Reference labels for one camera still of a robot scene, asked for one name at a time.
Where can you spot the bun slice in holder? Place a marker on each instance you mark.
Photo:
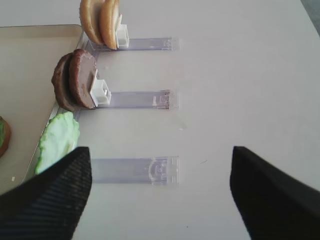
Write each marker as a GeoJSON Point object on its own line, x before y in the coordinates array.
{"type": "Point", "coordinates": [89, 14]}
{"type": "Point", "coordinates": [108, 22]}

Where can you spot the green lettuce leaf in holder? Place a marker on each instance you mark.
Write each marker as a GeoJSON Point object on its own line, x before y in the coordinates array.
{"type": "Point", "coordinates": [59, 138]}

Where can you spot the front brown meat patty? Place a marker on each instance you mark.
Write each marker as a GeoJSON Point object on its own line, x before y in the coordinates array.
{"type": "Point", "coordinates": [60, 81]}

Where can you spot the front bun slice in holder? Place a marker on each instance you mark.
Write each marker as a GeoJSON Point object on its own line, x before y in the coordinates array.
{"type": "Point", "coordinates": [89, 14]}

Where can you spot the beige plastic tray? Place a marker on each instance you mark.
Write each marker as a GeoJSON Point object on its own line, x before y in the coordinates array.
{"type": "Point", "coordinates": [28, 56]}

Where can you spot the clear patty holder rail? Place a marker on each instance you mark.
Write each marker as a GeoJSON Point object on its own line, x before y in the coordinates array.
{"type": "Point", "coordinates": [163, 100]}

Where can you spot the clear lettuce holder rail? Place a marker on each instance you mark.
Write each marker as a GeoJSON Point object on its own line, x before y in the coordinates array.
{"type": "Point", "coordinates": [153, 170]}

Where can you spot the brown meat patty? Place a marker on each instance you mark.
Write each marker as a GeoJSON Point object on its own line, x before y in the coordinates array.
{"type": "Point", "coordinates": [82, 71]}
{"type": "Point", "coordinates": [60, 81]}

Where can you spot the rear brown meat patty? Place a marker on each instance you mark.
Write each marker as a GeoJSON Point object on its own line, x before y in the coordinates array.
{"type": "Point", "coordinates": [82, 71]}

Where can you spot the green lettuce on bun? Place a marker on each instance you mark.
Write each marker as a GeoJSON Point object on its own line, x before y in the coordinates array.
{"type": "Point", "coordinates": [2, 131]}

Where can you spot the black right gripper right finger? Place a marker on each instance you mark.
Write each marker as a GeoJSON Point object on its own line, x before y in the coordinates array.
{"type": "Point", "coordinates": [272, 204]}

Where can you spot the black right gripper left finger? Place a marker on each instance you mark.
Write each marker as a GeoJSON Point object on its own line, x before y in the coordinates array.
{"type": "Point", "coordinates": [49, 205]}

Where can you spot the white bun pusher block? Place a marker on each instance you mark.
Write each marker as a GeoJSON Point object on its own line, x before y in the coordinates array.
{"type": "Point", "coordinates": [122, 36]}

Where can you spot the clear bun holder rail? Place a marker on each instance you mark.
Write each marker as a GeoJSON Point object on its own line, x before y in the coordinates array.
{"type": "Point", "coordinates": [135, 44]}

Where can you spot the white patty pusher block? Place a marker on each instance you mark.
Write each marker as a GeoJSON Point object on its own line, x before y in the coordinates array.
{"type": "Point", "coordinates": [99, 92]}

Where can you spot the rear bun slice in holder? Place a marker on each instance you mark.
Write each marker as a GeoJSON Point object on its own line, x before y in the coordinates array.
{"type": "Point", "coordinates": [108, 22]}

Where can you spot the bottom bun on tray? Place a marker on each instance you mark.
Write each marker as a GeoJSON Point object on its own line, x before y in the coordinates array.
{"type": "Point", "coordinates": [7, 138]}

